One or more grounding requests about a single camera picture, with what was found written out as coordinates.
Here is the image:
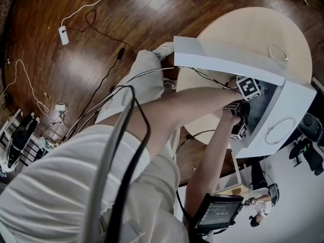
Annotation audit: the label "long thin white cord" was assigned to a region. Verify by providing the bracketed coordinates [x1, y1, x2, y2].
[1, 59, 67, 132]

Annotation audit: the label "thick black cable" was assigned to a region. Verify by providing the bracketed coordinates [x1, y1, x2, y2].
[65, 85, 152, 243]

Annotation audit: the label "white microwave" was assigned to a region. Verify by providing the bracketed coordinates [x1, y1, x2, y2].
[173, 35, 317, 159]

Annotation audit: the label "clear glass turntable plate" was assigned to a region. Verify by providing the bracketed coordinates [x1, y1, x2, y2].
[264, 117, 296, 145]

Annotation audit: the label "white power strip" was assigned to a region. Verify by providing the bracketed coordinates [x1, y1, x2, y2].
[58, 26, 70, 46]

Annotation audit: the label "person's light trousers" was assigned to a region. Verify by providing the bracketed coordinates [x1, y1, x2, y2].
[94, 49, 176, 128]

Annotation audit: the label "person's white striped shirt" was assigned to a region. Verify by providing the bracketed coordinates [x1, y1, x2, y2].
[0, 124, 191, 243]

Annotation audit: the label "round beige table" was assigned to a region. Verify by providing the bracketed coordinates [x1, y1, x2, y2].
[176, 7, 313, 146]

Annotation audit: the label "black screen device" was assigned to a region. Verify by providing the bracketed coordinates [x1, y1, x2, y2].
[193, 193, 245, 235]

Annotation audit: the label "person's right forearm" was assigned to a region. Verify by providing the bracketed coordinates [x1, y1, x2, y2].
[184, 111, 241, 224]

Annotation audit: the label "black office chair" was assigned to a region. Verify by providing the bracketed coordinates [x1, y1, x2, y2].
[289, 112, 324, 177]

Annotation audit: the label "person's left forearm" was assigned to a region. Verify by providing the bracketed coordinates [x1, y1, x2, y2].
[131, 86, 243, 161]

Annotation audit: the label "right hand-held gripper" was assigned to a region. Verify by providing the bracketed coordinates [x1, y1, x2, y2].
[223, 100, 252, 141]

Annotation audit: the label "person's white shoe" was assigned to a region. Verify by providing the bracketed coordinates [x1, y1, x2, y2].
[152, 42, 176, 61]

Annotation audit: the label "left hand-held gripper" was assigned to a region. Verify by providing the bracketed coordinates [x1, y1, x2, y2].
[235, 75, 263, 101]

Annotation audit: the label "coiled white cable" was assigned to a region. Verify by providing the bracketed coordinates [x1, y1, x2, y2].
[268, 43, 290, 62]

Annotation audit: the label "white slatted rack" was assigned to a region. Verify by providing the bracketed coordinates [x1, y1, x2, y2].
[0, 108, 49, 173]

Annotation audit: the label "grey cable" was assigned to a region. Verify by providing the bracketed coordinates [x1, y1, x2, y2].
[87, 102, 135, 243]

